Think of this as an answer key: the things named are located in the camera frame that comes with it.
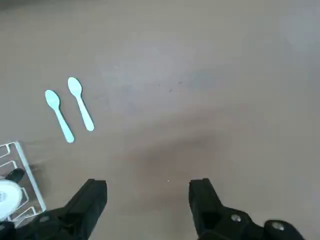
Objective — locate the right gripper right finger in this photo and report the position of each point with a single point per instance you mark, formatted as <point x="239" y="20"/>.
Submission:
<point x="212" y="217"/>

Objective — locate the green plastic spoon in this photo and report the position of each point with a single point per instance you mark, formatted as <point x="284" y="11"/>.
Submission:
<point x="60" y="117"/>

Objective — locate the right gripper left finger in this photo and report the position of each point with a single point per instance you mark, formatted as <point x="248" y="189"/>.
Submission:
<point x="75" y="215"/>

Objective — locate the white cup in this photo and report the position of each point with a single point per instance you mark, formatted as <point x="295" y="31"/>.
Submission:
<point x="8" y="197"/>

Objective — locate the blue plastic spoon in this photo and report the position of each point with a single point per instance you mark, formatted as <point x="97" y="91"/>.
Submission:
<point x="81" y="105"/>

